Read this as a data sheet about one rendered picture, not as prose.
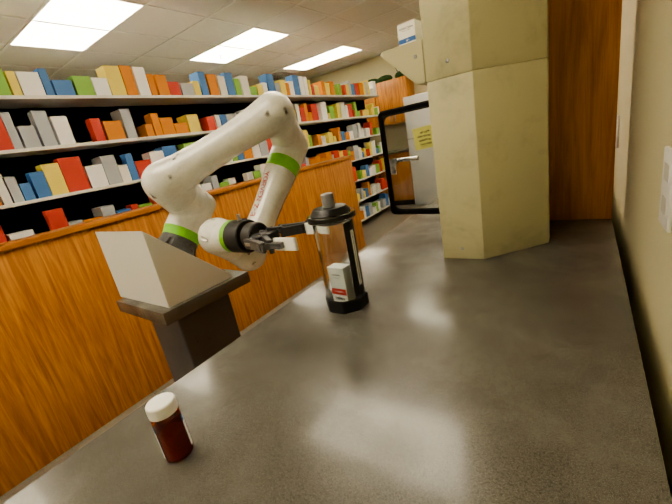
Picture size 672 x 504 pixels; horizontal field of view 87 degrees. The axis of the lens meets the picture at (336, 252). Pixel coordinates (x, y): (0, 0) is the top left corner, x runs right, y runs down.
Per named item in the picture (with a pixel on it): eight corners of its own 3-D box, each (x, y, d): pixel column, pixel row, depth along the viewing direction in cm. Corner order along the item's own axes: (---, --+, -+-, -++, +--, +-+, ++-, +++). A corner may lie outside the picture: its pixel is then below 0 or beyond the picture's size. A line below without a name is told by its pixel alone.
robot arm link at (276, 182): (257, 165, 122) (280, 161, 116) (279, 183, 131) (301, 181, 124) (218, 261, 111) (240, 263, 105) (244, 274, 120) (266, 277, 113)
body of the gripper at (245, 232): (234, 227, 92) (258, 226, 86) (257, 218, 98) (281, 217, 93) (242, 254, 94) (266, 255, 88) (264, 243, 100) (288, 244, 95)
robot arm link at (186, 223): (147, 225, 114) (171, 175, 120) (175, 243, 129) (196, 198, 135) (180, 231, 111) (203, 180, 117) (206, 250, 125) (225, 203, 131)
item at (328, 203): (360, 216, 80) (355, 187, 78) (336, 228, 73) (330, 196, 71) (328, 217, 85) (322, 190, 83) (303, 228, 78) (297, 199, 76)
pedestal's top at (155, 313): (119, 311, 121) (115, 300, 120) (200, 275, 145) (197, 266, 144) (167, 326, 102) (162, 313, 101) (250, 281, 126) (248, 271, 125)
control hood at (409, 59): (461, 85, 113) (458, 50, 110) (426, 82, 88) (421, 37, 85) (426, 93, 120) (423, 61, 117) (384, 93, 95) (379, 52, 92)
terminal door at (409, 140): (464, 213, 125) (455, 93, 113) (391, 214, 145) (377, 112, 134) (465, 213, 126) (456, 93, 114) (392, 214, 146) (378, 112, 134)
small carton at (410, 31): (425, 46, 95) (422, 21, 93) (416, 45, 91) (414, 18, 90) (408, 52, 98) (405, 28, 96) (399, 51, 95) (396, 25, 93)
